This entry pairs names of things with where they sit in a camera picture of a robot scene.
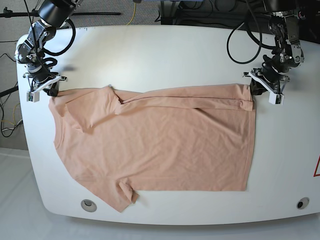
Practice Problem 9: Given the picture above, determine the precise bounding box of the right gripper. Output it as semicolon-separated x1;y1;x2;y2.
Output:
23;72;68;97

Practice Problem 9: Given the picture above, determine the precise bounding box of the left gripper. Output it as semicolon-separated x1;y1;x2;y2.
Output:
243;67;290;96

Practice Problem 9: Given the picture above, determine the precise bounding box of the peach pink T-shirt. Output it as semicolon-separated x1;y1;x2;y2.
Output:
48;84;256;212

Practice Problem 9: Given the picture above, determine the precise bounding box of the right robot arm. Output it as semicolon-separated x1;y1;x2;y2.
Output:
15;0;82;102

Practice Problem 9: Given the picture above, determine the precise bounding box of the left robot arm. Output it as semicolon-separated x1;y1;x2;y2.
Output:
244;0;304;96

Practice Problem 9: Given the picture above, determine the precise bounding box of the red triangle warning sticker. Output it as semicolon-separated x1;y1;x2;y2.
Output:
313;157;320;177

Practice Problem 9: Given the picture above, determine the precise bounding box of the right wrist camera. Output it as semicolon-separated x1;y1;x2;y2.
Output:
26;91;40;103

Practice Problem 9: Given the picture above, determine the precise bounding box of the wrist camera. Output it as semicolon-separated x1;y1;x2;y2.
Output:
268;92;285;105
26;91;40;103

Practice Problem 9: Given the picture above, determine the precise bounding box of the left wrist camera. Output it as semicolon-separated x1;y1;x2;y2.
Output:
268;92;285;105

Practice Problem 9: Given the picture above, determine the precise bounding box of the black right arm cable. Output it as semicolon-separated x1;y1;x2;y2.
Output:
39;18;77;66

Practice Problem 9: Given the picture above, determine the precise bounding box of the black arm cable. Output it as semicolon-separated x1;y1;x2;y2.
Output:
39;18;77;66
226;0;278;65

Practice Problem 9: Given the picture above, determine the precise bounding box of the black floor cable left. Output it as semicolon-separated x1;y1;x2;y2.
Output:
0;52;24;138

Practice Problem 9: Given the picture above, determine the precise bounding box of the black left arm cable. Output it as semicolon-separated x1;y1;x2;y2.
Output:
226;0;278;65

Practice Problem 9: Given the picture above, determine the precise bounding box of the left table cable grommet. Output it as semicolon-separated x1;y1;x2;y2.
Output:
80;199;97;213

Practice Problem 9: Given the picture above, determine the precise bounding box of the table cable grommet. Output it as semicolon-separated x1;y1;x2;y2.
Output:
296;197;310;210
80;199;97;213

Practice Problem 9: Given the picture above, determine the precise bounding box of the yellow cable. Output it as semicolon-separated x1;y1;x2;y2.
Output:
127;2;138;26

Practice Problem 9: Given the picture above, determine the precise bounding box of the right table cable grommet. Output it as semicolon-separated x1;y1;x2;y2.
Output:
296;197;310;210

